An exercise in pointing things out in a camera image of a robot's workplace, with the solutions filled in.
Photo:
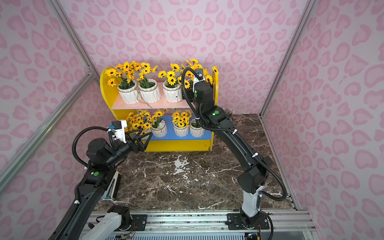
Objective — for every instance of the left aluminium frame profile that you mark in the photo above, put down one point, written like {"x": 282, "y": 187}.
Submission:
{"x": 20, "y": 159}

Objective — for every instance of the right aluminium frame profile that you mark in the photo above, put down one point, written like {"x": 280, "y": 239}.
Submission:
{"x": 302, "y": 24}

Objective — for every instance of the sunflower pot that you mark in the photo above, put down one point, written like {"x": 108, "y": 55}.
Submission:
{"x": 158, "y": 124}
{"x": 208, "y": 75}
{"x": 195, "y": 129}
{"x": 148, "y": 87}
{"x": 141, "y": 120}
{"x": 122, "y": 78}
{"x": 172, "y": 84}
{"x": 181, "y": 122}

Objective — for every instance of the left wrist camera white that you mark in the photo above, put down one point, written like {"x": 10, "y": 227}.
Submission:
{"x": 117, "y": 130}

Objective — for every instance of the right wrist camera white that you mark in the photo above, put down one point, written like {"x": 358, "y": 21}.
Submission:
{"x": 198, "y": 76}

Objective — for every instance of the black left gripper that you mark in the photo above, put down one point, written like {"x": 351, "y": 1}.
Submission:
{"x": 130, "y": 141}

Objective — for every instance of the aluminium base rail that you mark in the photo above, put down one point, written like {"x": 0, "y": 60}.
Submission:
{"x": 198, "y": 225}

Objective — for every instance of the back left aluminium post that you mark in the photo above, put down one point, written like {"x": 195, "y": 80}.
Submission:
{"x": 73, "y": 36}

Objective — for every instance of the pink cup with pencils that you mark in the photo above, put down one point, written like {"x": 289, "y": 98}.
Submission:
{"x": 228, "y": 111}

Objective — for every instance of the yellow two-tier shelf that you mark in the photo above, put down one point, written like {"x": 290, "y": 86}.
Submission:
{"x": 171, "y": 142}

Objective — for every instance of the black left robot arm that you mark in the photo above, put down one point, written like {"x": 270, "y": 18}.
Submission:
{"x": 103, "y": 160}

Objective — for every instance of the aluminium frame profile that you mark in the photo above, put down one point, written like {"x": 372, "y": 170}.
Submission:
{"x": 302, "y": 24}
{"x": 20, "y": 159}

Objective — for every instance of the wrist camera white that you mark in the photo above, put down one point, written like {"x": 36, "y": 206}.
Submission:
{"x": 198, "y": 76}
{"x": 117, "y": 130}

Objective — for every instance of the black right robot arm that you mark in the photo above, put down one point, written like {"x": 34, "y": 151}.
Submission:
{"x": 199, "y": 95}

